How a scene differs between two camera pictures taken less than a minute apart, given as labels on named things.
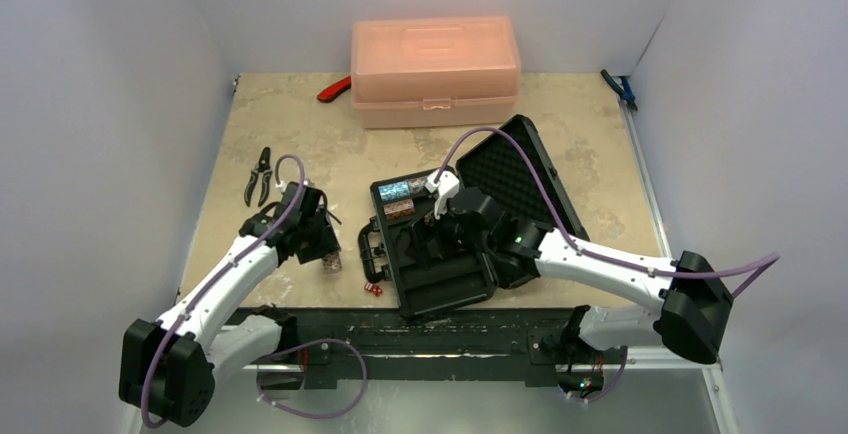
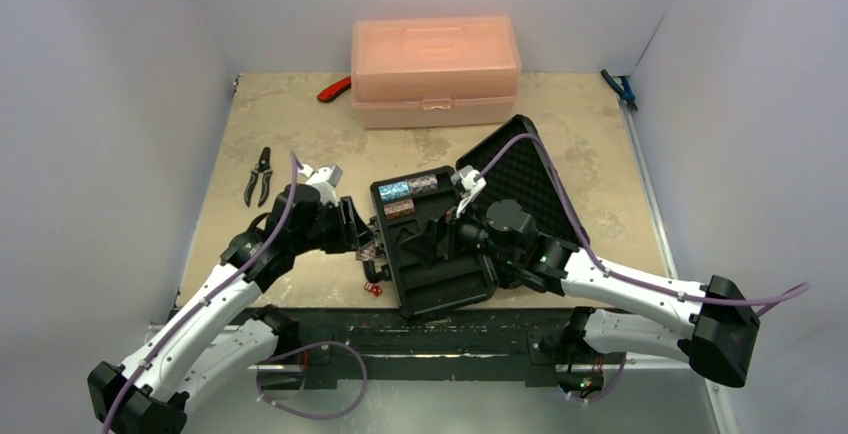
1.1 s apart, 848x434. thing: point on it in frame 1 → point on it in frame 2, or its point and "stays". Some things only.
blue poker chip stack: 394,191 stays
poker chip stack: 332,262 → 367,253
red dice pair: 370,287 stays
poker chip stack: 417,184 stays
